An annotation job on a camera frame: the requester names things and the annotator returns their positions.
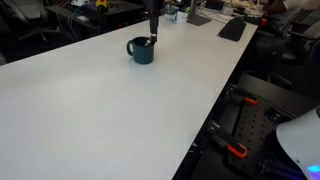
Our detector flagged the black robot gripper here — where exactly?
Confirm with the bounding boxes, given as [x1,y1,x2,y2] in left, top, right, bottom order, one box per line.
[145,0,164,42]

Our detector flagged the red capped marker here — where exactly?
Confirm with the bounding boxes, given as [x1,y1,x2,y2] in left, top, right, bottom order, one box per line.
[144,34,157,47]

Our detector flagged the dark green enamel mug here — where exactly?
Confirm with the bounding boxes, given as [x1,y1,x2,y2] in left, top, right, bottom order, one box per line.
[126,37,154,65]

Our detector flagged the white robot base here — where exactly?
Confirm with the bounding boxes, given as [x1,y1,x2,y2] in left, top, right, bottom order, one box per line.
[276,107,320,180]

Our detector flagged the white coffee mug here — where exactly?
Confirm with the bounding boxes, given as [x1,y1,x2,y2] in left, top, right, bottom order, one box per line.
[173,11,188,24]

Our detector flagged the grey monitor stand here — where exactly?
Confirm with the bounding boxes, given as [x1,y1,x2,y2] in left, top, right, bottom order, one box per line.
[187,0,210,26]

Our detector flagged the yellow tool on desk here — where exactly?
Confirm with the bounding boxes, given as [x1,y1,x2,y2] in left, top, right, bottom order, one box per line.
[96,0,109,12]

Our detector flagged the black office chair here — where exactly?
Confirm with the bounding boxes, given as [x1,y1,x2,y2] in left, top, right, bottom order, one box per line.
[1,0,49,42]

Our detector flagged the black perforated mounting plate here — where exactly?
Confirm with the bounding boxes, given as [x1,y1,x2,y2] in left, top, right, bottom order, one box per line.
[220,96,306,180]

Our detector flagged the orange handled clamp far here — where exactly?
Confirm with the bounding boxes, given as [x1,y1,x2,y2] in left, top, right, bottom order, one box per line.
[227,86,258,105]

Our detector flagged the orange handled clamp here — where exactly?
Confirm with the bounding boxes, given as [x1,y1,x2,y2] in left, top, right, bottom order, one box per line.
[227,86,258,105]
[207,121,248,159]

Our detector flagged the orange handled clamp near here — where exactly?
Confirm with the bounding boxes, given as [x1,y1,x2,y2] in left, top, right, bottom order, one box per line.
[207,121,248,159]

